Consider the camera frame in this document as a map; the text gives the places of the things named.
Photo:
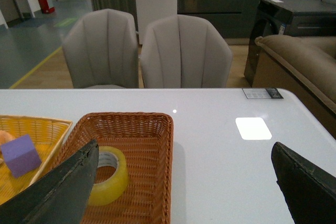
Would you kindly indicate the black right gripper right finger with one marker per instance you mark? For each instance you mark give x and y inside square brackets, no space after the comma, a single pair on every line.
[309,191]

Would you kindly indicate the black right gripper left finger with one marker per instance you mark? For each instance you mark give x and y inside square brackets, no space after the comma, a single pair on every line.
[61,196]

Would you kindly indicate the yellow clear tape roll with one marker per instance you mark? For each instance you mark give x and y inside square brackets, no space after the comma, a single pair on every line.
[112,188]

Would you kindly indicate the brown wicker basket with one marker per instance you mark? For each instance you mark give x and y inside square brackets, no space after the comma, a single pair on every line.
[146,140]

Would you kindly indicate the yellow wicker basket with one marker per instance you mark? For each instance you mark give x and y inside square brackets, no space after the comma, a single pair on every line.
[47,135]

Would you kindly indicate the purple foam cube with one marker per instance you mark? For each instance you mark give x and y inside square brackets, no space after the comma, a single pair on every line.
[21,156]

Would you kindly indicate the bread roll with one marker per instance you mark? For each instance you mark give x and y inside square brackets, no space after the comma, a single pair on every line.
[5,137]

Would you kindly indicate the table label sticker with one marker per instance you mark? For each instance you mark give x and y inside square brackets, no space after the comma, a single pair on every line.
[262,93]

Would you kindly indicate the brown sofa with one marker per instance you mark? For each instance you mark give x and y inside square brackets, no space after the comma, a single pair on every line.
[304,66]

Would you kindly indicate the left grey upholstered chair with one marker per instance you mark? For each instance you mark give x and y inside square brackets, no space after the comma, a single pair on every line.
[101,51]

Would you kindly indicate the grey upholstered chair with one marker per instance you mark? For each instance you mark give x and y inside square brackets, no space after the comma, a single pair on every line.
[101,51]
[184,51]

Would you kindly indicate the black washing machine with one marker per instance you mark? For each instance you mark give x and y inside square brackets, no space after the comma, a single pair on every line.
[288,17]

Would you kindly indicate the right grey upholstered chair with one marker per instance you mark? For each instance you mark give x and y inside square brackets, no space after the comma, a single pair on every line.
[184,51]

